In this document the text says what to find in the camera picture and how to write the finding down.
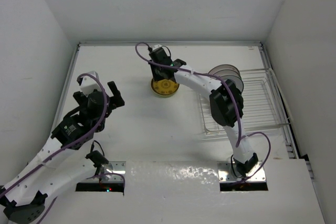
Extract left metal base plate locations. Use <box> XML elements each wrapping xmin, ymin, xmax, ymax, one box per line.
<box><xmin>76</xmin><ymin>160</ymin><xmax>127</xmax><ymax>183</ymax></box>

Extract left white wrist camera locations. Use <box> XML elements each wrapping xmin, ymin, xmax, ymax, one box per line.
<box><xmin>78</xmin><ymin>76</ymin><xmax>101</xmax><ymax>97</ymax></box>

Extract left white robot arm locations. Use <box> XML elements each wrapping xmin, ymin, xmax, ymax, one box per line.
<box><xmin>1</xmin><ymin>81</ymin><xmax>125</xmax><ymax>223</ymax></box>

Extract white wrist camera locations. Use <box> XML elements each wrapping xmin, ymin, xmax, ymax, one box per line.
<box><xmin>78</xmin><ymin>76</ymin><xmax>101</xmax><ymax>97</ymax></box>
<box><xmin>153</xmin><ymin>44</ymin><xmax>162</xmax><ymax>51</ymax></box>

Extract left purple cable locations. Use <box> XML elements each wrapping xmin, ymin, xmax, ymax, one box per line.
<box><xmin>0</xmin><ymin>73</ymin><xmax>125</xmax><ymax>224</ymax></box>

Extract metal base plate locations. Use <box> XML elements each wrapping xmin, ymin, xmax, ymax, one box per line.
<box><xmin>76</xmin><ymin>160</ymin><xmax>127</xmax><ymax>183</ymax></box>
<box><xmin>217</xmin><ymin>161</ymin><xmax>267</xmax><ymax>183</ymax></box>

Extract lime green plate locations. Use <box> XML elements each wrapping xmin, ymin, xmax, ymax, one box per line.
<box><xmin>153</xmin><ymin>92</ymin><xmax>176</xmax><ymax>99</ymax></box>

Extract metal wire dish rack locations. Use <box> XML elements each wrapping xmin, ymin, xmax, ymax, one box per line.
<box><xmin>196</xmin><ymin>68</ymin><xmax>292</xmax><ymax>138</ymax></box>

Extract yellow patterned plate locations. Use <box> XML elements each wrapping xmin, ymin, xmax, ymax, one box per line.
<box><xmin>150</xmin><ymin>78</ymin><xmax>180</xmax><ymax>94</ymax></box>

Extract white plate red rim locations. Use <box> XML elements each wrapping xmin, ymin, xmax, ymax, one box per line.
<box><xmin>208</xmin><ymin>64</ymin><xmax>240</xmax><ymax>74</ymax></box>

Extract white plate teal emblem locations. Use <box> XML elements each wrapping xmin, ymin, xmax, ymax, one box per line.
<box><xmin>223</xmin><ymin>74</ymin><xmax>244</xmax><ymax>93</ymax></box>

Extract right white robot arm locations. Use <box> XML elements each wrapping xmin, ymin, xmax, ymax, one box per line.
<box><xmin>148</xmin><ymin>46</ymin><xmax>258</xmax><ymax>177</ymax></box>

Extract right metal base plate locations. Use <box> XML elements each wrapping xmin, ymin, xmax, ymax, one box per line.
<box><xmin>217</xmin><ymin>161</ymin><xmax>267</xmax><ymax>183</ymax></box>

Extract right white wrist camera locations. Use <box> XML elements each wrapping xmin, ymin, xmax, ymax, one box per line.
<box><xmin>153</xmin><ymin>44</ymin><xmax>162</xmax><ymax>51</ymax></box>

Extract white plate red characters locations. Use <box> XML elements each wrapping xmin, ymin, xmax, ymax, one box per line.
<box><xmin>209</xmin><ymin>69</ymin><xmax>241</xmax><ymax>80</ymax></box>

